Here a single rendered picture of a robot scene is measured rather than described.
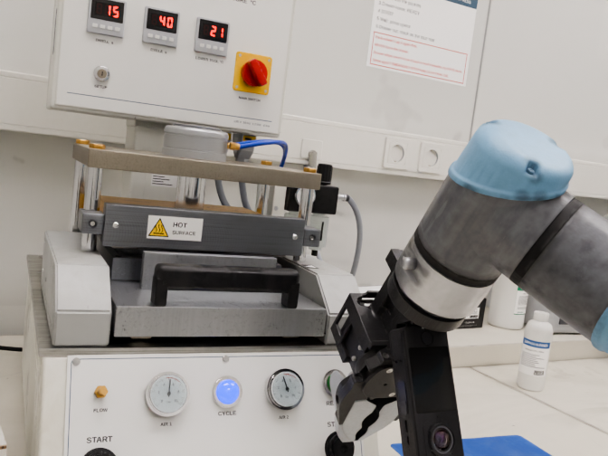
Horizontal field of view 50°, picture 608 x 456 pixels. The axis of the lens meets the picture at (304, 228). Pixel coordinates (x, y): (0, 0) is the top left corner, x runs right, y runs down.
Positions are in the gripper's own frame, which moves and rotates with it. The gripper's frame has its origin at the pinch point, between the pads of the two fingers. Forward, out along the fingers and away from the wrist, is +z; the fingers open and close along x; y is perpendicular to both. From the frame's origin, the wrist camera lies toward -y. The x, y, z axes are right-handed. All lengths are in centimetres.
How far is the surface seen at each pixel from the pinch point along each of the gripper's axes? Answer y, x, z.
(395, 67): 93, -47, 4
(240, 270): 14.5, 11.2, -8.7
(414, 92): 91, -53, 8
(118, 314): 11.7, 22.7, -5.1
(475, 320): 47, -64, 37
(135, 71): 53, 18, -8
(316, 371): 7.4, 2.1, -1.1
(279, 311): 11.9, 6.6, -5.4
